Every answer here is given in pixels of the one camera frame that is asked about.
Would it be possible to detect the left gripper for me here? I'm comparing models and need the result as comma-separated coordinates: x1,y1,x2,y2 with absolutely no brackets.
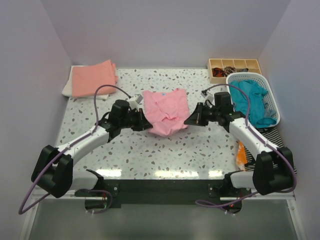
119,108,152,132

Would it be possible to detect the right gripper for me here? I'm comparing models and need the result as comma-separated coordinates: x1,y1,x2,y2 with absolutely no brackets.
184,103,221,127

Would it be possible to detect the pink t shirt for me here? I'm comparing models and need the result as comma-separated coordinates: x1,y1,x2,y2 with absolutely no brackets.
143,88,190,137

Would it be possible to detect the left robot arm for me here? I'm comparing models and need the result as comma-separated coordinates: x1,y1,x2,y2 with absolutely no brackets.
31,95,152,198

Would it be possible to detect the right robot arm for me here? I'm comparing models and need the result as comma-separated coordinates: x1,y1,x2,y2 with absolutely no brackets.
184,92,297,197

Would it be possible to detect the red black rolled cloth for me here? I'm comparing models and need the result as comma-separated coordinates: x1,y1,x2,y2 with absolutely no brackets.
212,67,225,78

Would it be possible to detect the wooden compartment box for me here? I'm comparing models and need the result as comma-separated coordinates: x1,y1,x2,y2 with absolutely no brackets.
207,58,262,84

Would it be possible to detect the patterned rolled cloth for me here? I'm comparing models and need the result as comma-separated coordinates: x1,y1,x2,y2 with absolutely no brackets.
223,66,237,77

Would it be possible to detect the orange white cloth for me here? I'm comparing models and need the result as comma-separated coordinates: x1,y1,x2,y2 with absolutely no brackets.
235,141,248,171

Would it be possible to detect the teal t shirt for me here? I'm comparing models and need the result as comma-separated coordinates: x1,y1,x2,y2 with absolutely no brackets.
229,79,277,129

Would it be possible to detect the folded salmon t shirt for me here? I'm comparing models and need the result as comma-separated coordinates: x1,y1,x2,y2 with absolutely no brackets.
71,60,118,98

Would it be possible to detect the black white striped shirt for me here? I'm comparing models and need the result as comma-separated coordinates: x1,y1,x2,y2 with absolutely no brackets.
243,127,285,172

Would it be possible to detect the folded white t shirt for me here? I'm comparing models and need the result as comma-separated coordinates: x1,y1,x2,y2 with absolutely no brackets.
61,65,109,100

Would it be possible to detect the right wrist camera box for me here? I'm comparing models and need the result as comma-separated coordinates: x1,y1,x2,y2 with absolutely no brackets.
201,90,215,107

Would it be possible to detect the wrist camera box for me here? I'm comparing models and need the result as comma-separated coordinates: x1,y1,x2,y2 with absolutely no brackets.
201,90,215,107
127,94,143,111

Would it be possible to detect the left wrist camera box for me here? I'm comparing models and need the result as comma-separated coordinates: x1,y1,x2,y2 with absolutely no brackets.
127,94,143,111

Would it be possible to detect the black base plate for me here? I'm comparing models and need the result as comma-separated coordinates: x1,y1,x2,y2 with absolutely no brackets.
74,179,251,210

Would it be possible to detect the aluminium frame rail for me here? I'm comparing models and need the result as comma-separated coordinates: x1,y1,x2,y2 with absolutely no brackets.
21,188,304,240

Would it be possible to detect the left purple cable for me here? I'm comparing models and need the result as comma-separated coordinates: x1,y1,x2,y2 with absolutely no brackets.
18,84,133,216

